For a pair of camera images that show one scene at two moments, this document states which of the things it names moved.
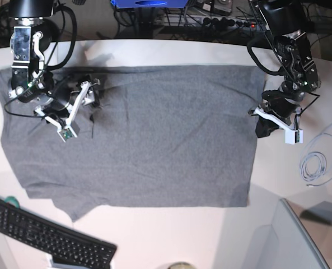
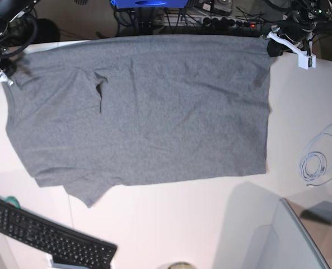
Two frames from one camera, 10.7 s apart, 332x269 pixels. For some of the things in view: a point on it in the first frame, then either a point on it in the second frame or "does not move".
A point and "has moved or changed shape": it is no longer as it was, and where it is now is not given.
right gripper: (277, 102) -> (293, 29)
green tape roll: (12, 200) does not move
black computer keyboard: (68, 247) does not move
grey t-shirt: (162, 137) has moved or changed shape
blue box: (150, 3) does not move
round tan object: (181, 265) does not move
